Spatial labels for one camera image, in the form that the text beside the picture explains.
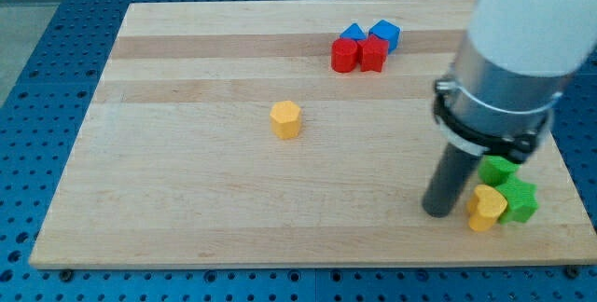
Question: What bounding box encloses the green cylinder block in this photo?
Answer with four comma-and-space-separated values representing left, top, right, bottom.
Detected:
478, 156, 520, 186

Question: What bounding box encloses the blue triangle block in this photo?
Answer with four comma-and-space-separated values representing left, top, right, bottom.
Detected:
340, 23, 367, 41

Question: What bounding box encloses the yellow hexagon block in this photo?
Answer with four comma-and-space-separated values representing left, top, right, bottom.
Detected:
270, 101, 301, 140

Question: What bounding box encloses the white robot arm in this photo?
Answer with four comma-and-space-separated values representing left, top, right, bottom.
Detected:
422, 0, 596, 217

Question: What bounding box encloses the red star block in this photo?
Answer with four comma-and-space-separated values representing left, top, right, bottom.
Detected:
357, 34, 389, 73

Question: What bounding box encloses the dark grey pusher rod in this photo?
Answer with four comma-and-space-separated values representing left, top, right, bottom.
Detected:
422, 144, 481, 218

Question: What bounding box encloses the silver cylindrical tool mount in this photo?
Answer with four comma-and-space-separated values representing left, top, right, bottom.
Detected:
433, 36, 571, 164

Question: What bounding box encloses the blue cube block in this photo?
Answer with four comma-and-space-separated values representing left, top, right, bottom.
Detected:
368, 20, 401, 54

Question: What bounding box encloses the red cylinder block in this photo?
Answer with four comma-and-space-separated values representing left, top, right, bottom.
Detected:
330, 38, 358, 73

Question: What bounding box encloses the green star block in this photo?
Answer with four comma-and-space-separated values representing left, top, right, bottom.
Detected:
496, 175, 539, 224

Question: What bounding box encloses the yellow heart block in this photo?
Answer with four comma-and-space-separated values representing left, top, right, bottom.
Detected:
466, 185, 507, 232

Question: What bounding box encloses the wooden board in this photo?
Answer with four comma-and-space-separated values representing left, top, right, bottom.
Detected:
29, 0, 596, 269

